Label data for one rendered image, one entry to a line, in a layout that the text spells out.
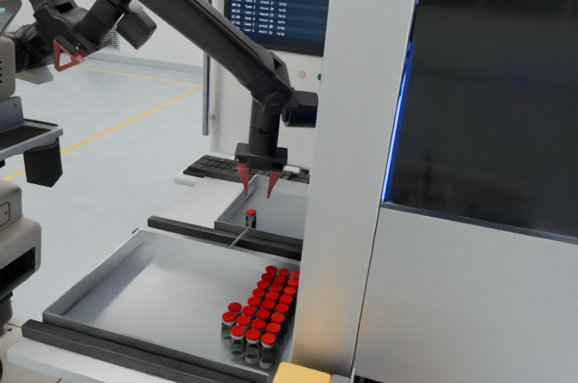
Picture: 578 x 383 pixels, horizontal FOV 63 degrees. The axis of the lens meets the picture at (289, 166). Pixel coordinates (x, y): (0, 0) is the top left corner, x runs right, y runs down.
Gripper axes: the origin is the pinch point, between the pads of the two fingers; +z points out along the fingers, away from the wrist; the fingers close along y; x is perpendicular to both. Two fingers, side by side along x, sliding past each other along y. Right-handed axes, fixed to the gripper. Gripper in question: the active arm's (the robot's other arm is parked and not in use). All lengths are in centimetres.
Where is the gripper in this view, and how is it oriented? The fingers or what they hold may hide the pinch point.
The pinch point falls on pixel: (257, 192)
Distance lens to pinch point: 97.1
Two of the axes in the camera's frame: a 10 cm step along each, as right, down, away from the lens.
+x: 0.0, -3.9, 9.2
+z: -1.2, 9.2, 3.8
